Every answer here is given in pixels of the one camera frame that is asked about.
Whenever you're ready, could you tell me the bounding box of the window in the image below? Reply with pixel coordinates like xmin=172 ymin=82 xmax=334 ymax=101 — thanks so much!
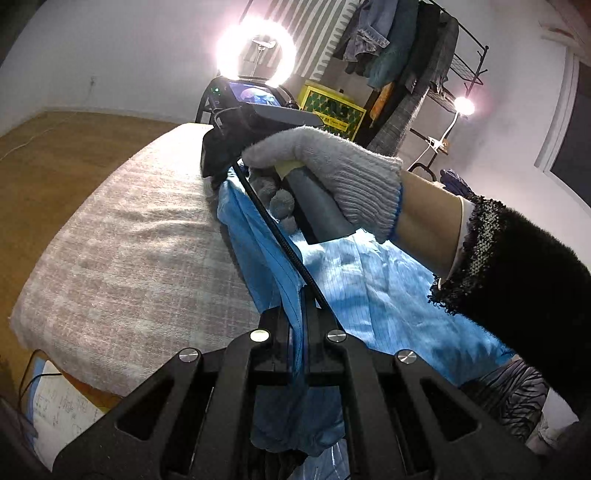
xmin=536 ymin=46 xmax=591 ymax=208

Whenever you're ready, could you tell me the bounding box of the black curved metal rail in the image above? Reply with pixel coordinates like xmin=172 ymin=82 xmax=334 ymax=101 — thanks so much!
xmin=409 ymin=161 xmax=437 ymax=182

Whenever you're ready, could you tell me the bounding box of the blue denim jacket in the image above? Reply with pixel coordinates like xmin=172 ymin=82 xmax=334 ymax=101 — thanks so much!
xmin=342 ymin=0 xmax=393 ymax=63

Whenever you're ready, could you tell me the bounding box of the zebra striped cloth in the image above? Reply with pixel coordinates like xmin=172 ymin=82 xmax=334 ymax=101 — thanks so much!
xmin=466 ymin=360 xmax=550 ymax=444

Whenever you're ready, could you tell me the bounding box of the teal sweater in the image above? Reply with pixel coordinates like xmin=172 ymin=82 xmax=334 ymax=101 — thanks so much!
xmin=367 ymin=0 xmax=419 ymax=90

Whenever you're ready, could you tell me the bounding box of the person's right hand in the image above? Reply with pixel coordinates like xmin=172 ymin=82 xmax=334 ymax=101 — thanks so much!
xmin=241 ymin=126 xmax=404 ymax=244

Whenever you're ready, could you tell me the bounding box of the yellow scarf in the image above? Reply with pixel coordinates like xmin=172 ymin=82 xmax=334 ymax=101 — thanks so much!
xmin=369 ymin=83 xmax=395 ymax=127

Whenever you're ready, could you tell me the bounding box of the yellow green patterned bag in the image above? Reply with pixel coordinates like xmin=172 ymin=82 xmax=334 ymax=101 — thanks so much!
xmin=298 ymin=80 xmax=368 ymax=141

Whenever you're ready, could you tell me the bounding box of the black coat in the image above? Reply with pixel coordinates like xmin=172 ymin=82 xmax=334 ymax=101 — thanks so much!
xmin=397 ymin=0 xmax=444 ymax=93

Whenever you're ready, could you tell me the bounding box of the green striped wall poster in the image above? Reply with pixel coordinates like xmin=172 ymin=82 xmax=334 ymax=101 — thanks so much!
xmin=240 ymin=0 xmax=361 ymax=81

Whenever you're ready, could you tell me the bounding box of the white paper sheet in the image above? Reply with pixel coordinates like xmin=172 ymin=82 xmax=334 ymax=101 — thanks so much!
xmin=28 ymin=360 xmax=107 ymax=472

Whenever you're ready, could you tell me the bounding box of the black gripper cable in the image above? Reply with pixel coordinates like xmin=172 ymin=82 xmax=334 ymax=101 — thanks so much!
xmin=233 ymin=159 xmax=345 ymax=330

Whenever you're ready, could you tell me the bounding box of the beige plaid blanket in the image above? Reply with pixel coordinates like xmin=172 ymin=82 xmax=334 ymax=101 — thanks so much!
xmin=9 ymin=122 xmax=278 ymax=398

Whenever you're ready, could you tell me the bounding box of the ring light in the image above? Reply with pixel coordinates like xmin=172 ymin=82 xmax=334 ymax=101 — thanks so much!
xmin=215 ymin=21 xmax=298 ymax=90

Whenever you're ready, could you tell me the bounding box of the pile of folded dark clothes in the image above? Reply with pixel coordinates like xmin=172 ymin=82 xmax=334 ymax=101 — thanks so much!
xmin=438 ymin=168 xmax=474 ymax=197

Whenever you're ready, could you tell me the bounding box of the white clip lamp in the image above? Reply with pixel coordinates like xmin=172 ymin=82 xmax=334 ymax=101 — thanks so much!
xmin=418 ymin=97 xmax=476 ymax=162

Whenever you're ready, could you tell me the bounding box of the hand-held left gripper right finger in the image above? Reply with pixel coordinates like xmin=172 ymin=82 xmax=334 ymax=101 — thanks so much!
xmin=302 ymin=300 xmax=541 ymax=480

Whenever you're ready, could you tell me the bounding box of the light blue work garment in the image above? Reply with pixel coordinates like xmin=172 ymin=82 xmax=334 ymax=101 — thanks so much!
xmin=217 ymin=178 xmax=515 ymax=455

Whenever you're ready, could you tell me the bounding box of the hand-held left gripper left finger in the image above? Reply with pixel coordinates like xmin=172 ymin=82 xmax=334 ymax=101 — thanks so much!
xmin=53 ymin=307 xmax=296 ymax=480

